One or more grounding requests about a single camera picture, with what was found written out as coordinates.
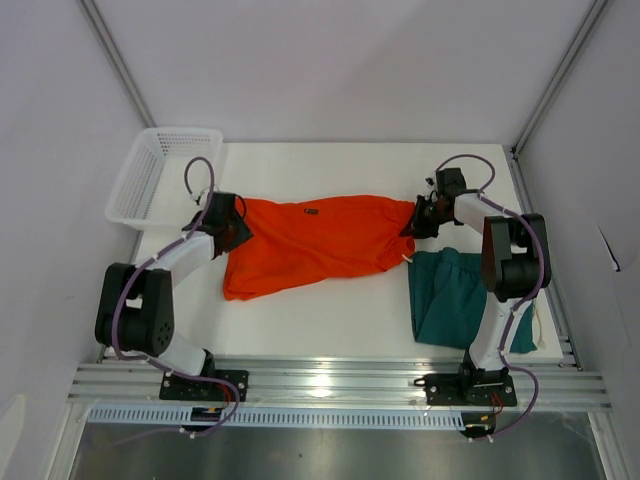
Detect orange shorts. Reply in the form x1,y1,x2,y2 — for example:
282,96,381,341
222,195,415,301

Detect green shorts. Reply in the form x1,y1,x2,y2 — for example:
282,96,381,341
407,247,549,355

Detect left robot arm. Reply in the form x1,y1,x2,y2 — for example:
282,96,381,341
94,192,253,400

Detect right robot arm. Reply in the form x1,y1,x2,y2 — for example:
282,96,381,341
401,167,551,404

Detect white plastic basket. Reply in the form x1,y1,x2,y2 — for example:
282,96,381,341
105,127,223,231

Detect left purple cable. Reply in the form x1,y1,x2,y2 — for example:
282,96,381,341
109,157,241,446

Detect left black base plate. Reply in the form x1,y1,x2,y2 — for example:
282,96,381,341
159,369,249,403

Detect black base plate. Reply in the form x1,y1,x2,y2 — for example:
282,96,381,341
159,369,249,403
413,371,518,407

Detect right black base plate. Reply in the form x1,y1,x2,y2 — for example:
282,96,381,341
413,371,518,407

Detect right table edge rail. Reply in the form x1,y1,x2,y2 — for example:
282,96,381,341
503,146,583,372

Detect aluminium mounting rail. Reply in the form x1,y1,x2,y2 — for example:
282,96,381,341
67,356,612,412

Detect white slotted cable duct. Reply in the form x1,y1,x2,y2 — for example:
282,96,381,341
87,403,500,431

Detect left aluminium frame post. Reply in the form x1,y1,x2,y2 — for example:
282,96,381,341
76,0,157,128

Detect aluminium frame post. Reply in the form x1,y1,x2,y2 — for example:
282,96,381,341
511,0,613,159
76,0,157,128

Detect right aluminium frame post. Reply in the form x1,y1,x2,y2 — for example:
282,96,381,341
511,0,613,159

